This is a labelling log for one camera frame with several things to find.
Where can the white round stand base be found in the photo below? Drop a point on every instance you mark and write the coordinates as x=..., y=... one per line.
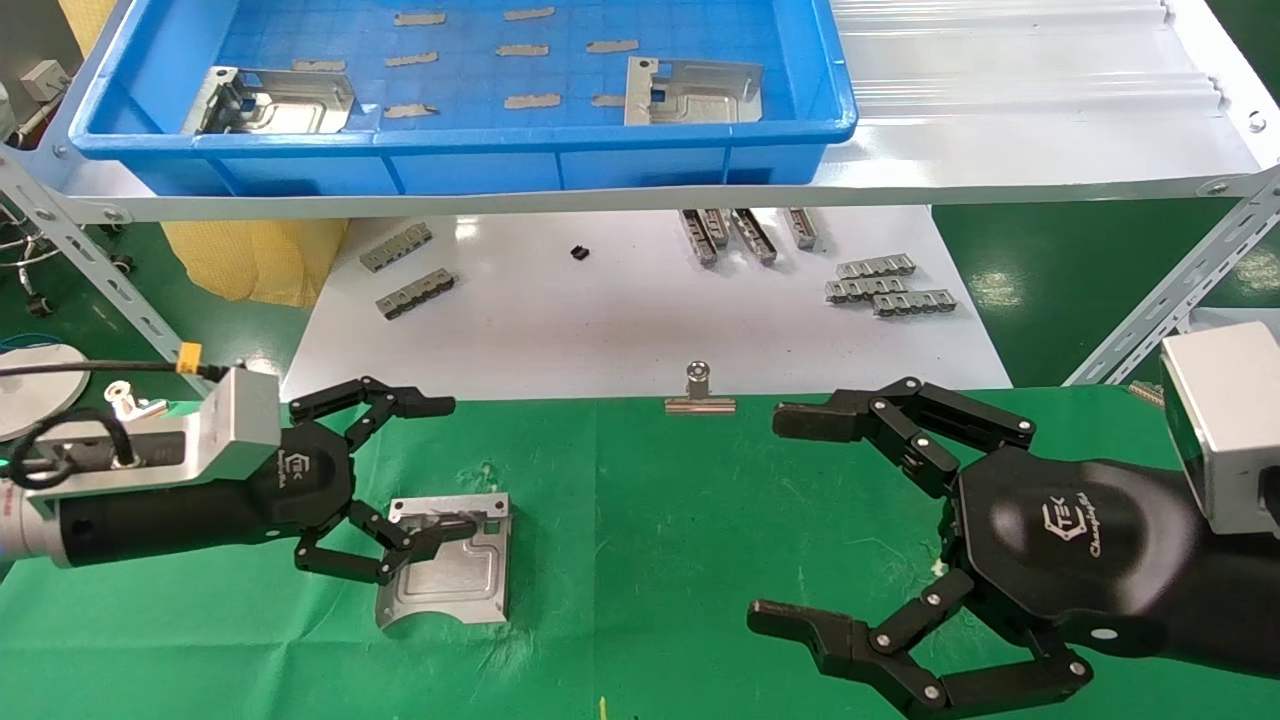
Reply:
x=25, y=395

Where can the yellow mesh bag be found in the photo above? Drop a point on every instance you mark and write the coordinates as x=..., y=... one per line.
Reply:
x=250, y=260

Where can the chrome wheeled stool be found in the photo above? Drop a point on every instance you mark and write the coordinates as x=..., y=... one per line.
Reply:
x=30, y=250

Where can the small grey box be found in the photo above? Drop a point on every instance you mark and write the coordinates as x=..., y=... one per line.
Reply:
x=45, y=80

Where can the white metal shelf rack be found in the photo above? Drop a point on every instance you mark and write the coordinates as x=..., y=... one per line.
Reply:
x=1000, y=100

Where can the metal bars cluster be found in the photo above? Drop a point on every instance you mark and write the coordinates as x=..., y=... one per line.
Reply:
x=860, y=290

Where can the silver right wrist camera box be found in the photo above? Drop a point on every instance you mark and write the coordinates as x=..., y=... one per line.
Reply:
x=1225, y=430

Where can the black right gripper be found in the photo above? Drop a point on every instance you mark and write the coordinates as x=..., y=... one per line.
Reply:
x=1080, y=550

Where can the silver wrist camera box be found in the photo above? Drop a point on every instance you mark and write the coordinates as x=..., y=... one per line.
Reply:
x=1225, y=430
x=235, y=420

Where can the grey metal channel bar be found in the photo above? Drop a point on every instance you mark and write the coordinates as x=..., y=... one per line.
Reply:
x=716, y=225
x=698, y=240
x=802, y=228

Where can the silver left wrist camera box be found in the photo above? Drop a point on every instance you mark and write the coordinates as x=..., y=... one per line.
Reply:
x=235, y=420

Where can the stamped sheet metal plate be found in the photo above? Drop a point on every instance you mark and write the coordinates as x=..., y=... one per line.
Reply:
x=700, y=100
x=290, y=110
x=460, y=580

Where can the grey notched metal strip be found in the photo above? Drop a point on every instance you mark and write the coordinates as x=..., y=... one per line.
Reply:
x=877, y=266
x=397, y=247

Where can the blue plastic bin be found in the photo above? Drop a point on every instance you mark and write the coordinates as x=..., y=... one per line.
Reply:
x=500, y=160

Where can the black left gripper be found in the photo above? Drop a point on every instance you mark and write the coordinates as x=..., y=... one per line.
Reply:
x=300, y=485

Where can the grey tape strip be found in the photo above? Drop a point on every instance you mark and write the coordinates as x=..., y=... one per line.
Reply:
x=532, y=100
x=612, y=45
x=410, y=110
x=412, y=58
x=522, y=49
x=320, y=64
x=528, y=13
x=607, y=100
x=420, y=17

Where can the grey metal brackets group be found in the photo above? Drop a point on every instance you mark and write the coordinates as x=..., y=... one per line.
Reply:
x=755, y=237

